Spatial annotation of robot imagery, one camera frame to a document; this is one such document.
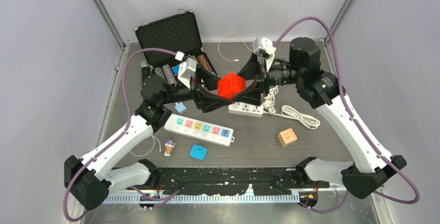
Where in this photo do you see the white bundled strip cord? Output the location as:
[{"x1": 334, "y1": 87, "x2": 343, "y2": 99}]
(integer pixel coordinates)
[{"x1": 262, "y1": 87, "x2": 280, "y2": 115}]

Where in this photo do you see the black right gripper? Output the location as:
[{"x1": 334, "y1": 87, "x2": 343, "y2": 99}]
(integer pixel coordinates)
[{"x1": 232, "y1": 52, "x2": 303, "y2": 106}]

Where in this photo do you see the small white USB power strip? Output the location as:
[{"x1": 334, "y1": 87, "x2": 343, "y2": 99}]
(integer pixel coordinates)
[{"x1": 228, "y1": 102, "x2": 264, "y2": 117}]

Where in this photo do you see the long white colourful power strip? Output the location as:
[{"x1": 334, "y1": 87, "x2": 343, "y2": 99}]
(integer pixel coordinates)
[{"x1": 163, "y1": 114, "x2": 235, "y2": 147}]

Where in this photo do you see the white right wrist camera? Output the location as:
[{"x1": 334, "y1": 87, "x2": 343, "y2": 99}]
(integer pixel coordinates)
[{"x1": 252, "y1": 37, "x2": 277, "y2": 72}]

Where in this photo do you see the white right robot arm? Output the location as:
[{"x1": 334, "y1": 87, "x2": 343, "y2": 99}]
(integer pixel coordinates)
[{"x1": 234, "y1": 37, "x2": 407, "y2": 199}]

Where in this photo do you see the ice cream toy figure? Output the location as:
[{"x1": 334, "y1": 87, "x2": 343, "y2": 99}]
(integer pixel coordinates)
[{"x1": 164, "y1": 138, "x2": 175, "y2": 157}]

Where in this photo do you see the beige cube socket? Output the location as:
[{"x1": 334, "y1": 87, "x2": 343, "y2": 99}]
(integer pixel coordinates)
[{"x1": 277, "y1": 128, "x2": 298, "y2": 148}]

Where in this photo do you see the black poker chip case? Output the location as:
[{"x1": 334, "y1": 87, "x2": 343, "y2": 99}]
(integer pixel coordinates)
[{"x1": 134, "y1": 10, "x2": 217, "y2": 75}]

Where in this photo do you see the red cube socket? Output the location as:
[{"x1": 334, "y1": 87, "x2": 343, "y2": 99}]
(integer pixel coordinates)
[{"x1": 217, "y1": 73, "x2": 246, "y2": 100}]

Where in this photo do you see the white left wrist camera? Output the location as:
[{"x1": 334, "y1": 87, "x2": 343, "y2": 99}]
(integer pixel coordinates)
[{"x1": 177, "y1": 58, "x2": 197, "y2": 89}]

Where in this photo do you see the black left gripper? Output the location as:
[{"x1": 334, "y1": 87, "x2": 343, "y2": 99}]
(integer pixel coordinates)
[{"x1": 160, "y1": 64, "x2": 232, "y2": 111}]

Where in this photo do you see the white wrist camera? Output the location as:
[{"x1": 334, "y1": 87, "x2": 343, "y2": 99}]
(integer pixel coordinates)
[
  {"x1": 177, "y1": 58, "x2": 197, "y2": 89},
  {"x1": 252, "y1": 37, "x2": 277, "y2": 72}
]

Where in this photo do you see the white thin cable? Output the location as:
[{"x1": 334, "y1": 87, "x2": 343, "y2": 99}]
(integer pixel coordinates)
[{"x1": 130, "y1": 134, "x2": 162, "y2": 157}]

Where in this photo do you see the pink charging cable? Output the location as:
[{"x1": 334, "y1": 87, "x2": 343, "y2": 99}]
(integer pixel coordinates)
[{"x1": 217, "y1": 32, "x2": 253, "y2": 62}]

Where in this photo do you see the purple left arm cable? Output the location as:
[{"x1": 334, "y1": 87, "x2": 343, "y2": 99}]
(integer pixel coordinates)
[{"x1": 63, "y1": 48, "x2": 185, "y2": 222}]

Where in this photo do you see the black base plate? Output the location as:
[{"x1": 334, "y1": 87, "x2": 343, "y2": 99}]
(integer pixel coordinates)
[{"x1": 136, "y1": 167, "x2": 329, "y2": 196}]

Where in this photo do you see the light blue charger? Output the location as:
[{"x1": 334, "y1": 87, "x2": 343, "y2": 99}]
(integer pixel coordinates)
[{"x1": 174, "y1": 102, "x2": 187, "y2": 115}]

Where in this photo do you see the blue square case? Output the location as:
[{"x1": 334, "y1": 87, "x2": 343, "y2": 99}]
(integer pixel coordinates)
[{"x1": 189, "y1": 145, "x2": 208, "y2": 161}]

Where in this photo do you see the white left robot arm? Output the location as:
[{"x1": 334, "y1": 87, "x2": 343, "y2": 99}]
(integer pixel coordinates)
[{"x1": 64, "y1": 71, "x2": 235, "y2": 212}]

